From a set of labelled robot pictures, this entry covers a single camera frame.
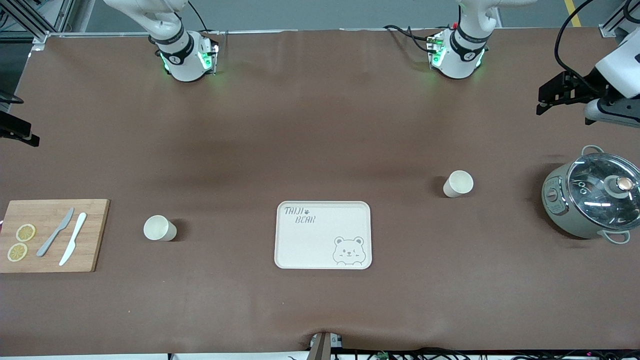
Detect white plastic cup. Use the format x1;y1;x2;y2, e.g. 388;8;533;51
143;214;178;243
442;170;475;199

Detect beige bear print tray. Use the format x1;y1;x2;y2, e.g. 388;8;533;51
273;200;373;271

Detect glass pot lid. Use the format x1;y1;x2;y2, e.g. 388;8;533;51
566;152;640;232

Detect grey plastic knife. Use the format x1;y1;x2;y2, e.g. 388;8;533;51
36;207;76;258

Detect grey-green electric cooking pot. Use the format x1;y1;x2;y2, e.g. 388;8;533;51
541;144;640;245

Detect white plastic knife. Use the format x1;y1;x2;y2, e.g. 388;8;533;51
58;212;88;267

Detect bamboo cutting board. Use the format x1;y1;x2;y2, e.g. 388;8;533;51
0;198;111;274

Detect brown table cover mat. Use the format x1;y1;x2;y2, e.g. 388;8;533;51
0;27;640;357

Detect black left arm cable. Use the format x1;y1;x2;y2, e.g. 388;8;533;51
554;0;609;97

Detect aluminium frame profile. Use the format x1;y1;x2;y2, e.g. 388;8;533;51
599;0;640;39
0;0;77;45

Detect black left arm base cables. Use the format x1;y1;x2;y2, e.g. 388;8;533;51
383;23;439;55

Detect black right arm base cable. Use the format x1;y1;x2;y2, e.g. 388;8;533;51
187;0;210;34

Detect camera stand post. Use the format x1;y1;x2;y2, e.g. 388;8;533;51
308;331;345;360

